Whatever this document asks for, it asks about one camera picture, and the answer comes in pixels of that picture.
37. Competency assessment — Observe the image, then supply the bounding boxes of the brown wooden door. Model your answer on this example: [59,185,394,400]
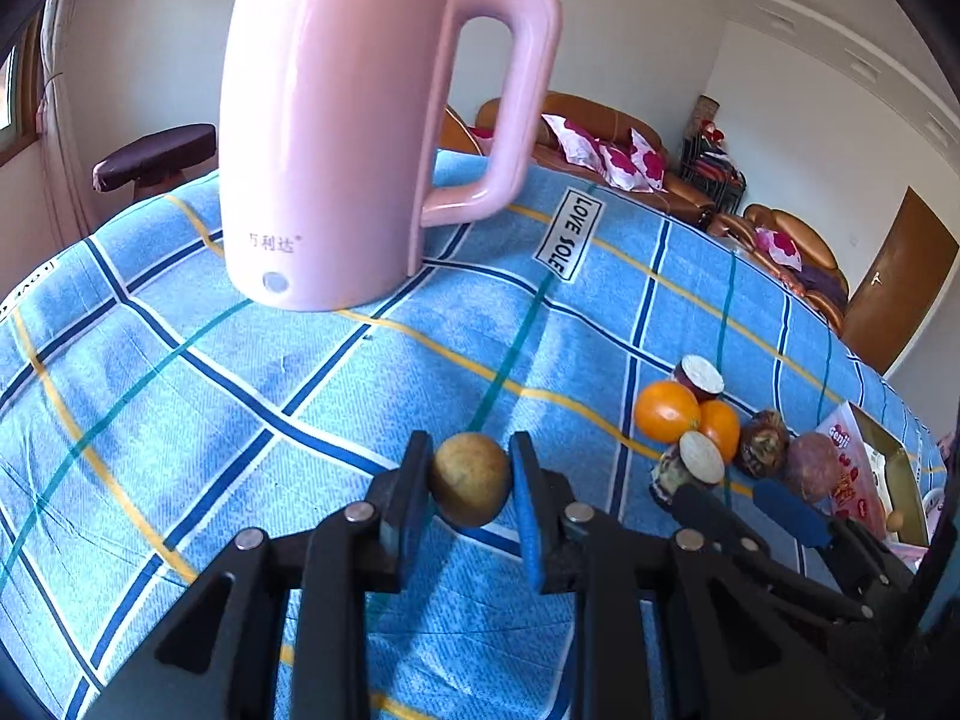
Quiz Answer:
[840,186,960,376]

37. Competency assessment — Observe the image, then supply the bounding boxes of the long brown leather sofa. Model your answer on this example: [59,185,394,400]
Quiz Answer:
[475,90,719,230]

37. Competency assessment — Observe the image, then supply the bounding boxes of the round purple passion fruit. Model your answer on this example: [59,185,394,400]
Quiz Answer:
[782,433,847,503]

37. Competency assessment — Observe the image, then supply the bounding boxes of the wooden framed window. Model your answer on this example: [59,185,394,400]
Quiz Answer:
[0,15,47,166]

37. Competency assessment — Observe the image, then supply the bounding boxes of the short brown leather sofa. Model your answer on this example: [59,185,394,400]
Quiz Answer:
[709,202,850,336]

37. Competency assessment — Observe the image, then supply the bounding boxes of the dark brown cushioned stool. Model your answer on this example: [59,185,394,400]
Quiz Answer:
[92,124,220,202]

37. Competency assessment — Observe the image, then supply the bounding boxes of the smooth orange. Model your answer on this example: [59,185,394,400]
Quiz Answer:
[694,399,742,464]
[634,381,701,442]

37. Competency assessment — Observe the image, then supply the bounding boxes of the pink electric kettle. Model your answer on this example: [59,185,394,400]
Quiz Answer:
[219,0,563,312]

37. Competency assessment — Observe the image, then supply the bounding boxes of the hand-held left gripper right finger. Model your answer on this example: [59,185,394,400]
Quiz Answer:
[510,431,863,720]

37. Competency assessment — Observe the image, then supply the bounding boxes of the stacked dark chairs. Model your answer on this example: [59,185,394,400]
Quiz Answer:
[681,127,749,215]

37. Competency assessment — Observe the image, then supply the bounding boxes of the metal tin box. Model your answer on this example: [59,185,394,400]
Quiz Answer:
[814,399,932,548]

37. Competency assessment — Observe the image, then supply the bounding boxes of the dark purple cloth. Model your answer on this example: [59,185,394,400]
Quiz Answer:
[793,266,846,302]

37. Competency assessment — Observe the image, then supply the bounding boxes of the floral pink white pillow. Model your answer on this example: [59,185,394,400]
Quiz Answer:
[600,127,666,194]
[754,227,805,272]
[541,114,610,170]

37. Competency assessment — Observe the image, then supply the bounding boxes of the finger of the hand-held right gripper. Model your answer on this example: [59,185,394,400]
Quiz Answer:
[752,480,916,593]
[670,484,908,661]

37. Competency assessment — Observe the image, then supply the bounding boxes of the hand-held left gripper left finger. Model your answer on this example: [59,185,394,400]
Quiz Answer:
[75,431,434,720]

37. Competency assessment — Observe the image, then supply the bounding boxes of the brown kiwi fruit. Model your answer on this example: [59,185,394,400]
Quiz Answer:
[429,433,513,527]

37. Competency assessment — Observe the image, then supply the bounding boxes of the brown leather armchair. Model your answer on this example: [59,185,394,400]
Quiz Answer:
[437,103,485,156]

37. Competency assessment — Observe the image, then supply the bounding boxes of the blue plaid tablecloth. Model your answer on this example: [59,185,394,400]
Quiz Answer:
[0,146,950,720]

